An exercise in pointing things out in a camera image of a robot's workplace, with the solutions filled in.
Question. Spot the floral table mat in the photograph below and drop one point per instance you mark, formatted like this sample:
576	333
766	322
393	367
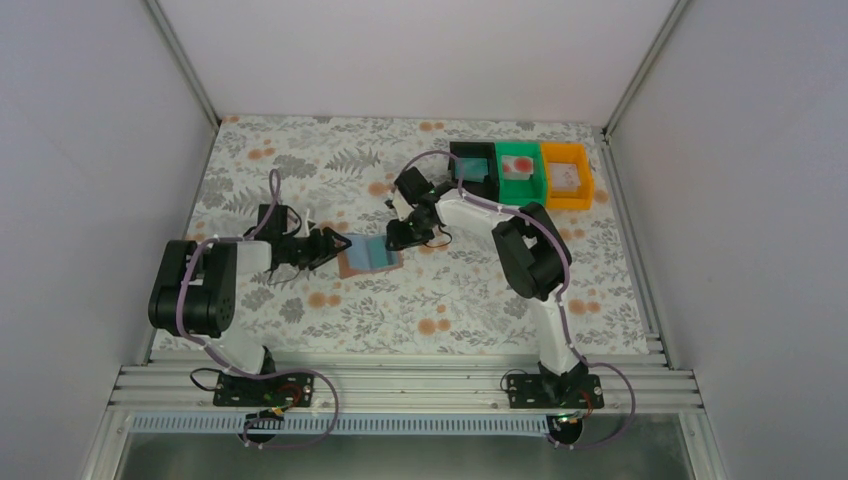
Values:
448	297

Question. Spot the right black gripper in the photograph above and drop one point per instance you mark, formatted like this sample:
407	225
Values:
411	223

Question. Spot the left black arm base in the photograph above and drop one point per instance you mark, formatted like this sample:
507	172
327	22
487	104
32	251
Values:
274	396

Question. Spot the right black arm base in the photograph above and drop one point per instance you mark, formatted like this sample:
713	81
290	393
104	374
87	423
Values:
576	389

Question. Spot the black plastic bin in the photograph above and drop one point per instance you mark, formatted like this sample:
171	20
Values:
489	189

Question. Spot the orange plastic bin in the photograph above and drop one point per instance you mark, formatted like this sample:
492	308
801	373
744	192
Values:
574	153

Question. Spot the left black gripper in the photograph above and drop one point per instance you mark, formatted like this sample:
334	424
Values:
313	246

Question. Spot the teal credit card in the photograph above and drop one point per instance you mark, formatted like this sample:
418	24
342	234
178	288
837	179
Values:
472	169
378	256

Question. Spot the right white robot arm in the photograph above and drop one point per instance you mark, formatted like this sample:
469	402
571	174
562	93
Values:
533	257

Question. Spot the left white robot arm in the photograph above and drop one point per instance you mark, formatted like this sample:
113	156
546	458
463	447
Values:
194	294

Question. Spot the white red card in green bin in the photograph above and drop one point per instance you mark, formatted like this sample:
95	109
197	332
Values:
517	168

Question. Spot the white card in orange bin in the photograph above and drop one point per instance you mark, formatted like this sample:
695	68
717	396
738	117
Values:
564	178

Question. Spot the green plastic bin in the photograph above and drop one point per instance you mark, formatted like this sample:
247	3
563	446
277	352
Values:
520	193

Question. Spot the aluminium mounting rail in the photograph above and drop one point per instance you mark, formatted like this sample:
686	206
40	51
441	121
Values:
405	383

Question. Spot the orange leather card holder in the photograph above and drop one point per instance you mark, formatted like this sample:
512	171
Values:
354	261

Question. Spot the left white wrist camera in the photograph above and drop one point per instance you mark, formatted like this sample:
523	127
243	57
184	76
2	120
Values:
308	224

